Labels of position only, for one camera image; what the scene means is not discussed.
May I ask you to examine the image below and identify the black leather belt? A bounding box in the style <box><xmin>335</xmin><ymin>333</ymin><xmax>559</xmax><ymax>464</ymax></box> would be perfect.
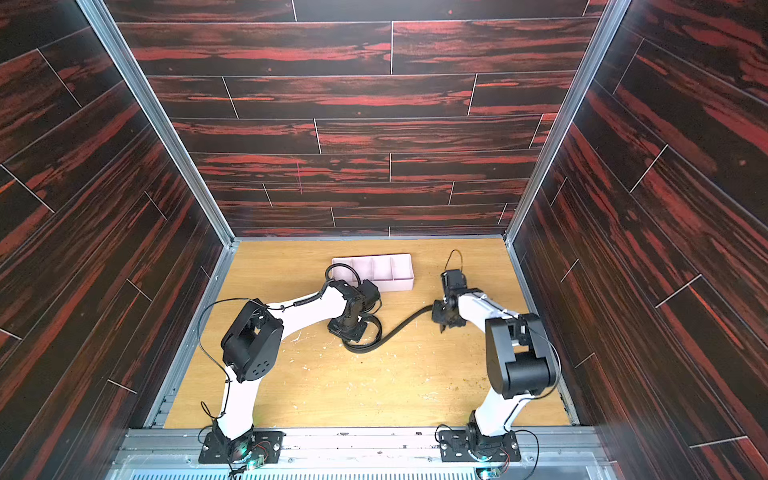
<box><xmin>342</xmin><ymin>306</ymin><xmax>433</xmax><ymax>354</ymax></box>

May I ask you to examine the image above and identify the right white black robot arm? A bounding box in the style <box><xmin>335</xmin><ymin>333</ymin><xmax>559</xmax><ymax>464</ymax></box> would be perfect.
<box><xmin>431</xmin><ymin>289</ymin><xmax>561</xmax><ymax>437</ymax></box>

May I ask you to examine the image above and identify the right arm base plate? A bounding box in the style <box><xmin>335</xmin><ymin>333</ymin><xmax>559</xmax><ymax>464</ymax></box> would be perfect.
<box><xmin>435</xmin><ymin>428</ymin><xmax>522</xmax><ymax>463</ymax></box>

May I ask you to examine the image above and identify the pink divided storage box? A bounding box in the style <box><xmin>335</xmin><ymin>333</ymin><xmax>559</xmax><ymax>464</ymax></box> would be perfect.
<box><xmin>332</xmin><ymin>253</ymin><xmax>415</xmax><ymax>293</ymax></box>

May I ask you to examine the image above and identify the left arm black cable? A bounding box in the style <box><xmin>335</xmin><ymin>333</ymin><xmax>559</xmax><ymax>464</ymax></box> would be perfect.
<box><xmin>196</xmin><ymin>262</ymin><xmax>364</xmax><ymax>421</ymax></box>

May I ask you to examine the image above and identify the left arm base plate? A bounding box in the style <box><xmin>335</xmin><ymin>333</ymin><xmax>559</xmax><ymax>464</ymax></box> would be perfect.
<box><xmin>198</xmin><ymin>430</ymin><xmax>285</xmax><ymax>468</ymax></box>

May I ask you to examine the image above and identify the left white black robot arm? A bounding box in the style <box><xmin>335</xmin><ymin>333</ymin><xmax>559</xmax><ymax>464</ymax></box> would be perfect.
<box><xmin>218</xmin><ymin>280</ymin><xmax>380</xmax><ymax>440</ymax></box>

